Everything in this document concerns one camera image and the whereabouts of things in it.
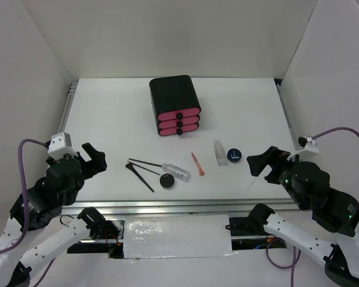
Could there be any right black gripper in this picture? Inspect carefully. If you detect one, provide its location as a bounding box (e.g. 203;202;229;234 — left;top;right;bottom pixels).
245;143;306;207

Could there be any blue lid cream jar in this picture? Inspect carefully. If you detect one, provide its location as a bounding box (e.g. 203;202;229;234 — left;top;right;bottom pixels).
227;148;242;164

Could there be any black angled powder brush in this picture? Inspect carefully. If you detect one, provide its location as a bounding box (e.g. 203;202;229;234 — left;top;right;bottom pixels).
125;163;154;193

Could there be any small clear spray bottle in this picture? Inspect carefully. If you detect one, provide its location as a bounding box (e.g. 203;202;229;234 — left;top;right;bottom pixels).
214;140;227;166

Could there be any orange silicone applicator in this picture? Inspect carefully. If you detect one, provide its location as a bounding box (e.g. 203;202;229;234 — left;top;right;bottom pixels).
191;152;205;176

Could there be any black round compact jar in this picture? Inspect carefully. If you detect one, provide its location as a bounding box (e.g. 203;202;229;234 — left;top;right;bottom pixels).
159;173;175;190

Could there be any clear bottle black cap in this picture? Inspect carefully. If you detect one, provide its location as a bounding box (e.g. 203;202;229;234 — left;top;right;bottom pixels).
162;163;190;182

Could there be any pink bottom drawer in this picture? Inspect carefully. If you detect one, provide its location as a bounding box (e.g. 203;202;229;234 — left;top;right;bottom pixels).
158;123;199;136

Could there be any pink drawer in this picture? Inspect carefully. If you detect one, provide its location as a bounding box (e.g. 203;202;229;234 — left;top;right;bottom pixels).
158;123;199;136
157;107;201;121
158;115;200;129

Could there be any pink top drawer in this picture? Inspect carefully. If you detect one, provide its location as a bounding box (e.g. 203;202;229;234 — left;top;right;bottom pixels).
157;107;201;121

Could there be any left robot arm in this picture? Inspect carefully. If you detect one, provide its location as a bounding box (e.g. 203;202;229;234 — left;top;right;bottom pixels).
0;143;119;286

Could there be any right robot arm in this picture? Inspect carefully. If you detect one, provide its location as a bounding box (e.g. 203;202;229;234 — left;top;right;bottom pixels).
226;146;359;286

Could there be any thin black makeup brush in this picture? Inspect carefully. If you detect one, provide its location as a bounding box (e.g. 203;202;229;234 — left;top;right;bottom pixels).
128;158;162;167

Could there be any thin black eyeliner brush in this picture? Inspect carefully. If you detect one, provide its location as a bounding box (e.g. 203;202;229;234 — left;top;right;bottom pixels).
127;161;161;176

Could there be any black drawer organizer case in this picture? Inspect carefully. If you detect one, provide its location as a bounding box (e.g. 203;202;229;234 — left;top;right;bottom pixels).
149;75;202;133

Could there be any white foil-taped cover plate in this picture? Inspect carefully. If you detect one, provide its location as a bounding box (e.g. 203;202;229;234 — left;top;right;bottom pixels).
123;215;233;259

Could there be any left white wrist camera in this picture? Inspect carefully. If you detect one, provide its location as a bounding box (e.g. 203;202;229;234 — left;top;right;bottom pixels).
47;132;78;161

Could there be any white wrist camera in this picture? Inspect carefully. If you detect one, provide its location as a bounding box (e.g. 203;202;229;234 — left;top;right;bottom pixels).
47;132;78;161
287;136;319;161

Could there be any left aluminium side rail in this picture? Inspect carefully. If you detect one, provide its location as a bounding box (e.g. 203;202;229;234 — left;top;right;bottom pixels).
57;82;78;133

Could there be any aluminium side rail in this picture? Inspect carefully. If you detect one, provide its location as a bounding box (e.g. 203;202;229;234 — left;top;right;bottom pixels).
275;79;299;149
57;82;78;133

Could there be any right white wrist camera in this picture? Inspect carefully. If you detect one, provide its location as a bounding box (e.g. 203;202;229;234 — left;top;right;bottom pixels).
287;136;319;161

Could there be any right aluminium side rail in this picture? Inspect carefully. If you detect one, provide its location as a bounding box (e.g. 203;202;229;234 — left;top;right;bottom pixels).
275;79;299;149

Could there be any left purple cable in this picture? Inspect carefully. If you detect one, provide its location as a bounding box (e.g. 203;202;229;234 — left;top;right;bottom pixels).
0;138;53;287

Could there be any aluminium front rail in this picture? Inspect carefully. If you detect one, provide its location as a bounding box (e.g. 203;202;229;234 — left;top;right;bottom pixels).
62;199;298;216

